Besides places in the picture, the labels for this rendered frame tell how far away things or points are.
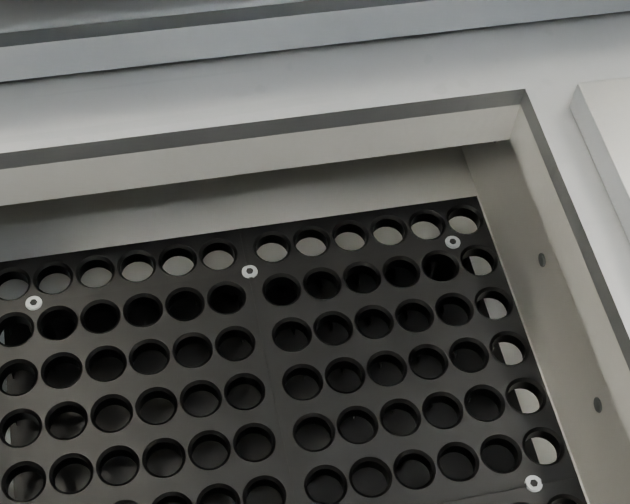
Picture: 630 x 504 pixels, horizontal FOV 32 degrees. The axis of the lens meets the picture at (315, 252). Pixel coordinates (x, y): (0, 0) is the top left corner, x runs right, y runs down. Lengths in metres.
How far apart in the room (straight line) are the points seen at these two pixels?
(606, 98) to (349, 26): 0.09
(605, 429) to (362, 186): 0.16
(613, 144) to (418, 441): 0.11
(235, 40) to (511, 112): 0.10
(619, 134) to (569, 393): 0.11
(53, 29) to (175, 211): 0.13
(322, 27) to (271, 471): 0.15
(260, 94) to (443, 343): 0.10
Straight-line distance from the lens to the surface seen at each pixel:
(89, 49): 0.37
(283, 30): 0.37
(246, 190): 0.48
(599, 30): 0.41
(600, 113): 0.37
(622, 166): 0.35
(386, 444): 0.35
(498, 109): 0.39
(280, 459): 0.35
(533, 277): 0.44
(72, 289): 0.38
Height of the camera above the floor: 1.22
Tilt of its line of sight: 56 degrees down
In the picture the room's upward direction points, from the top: 6 degrees clockwise
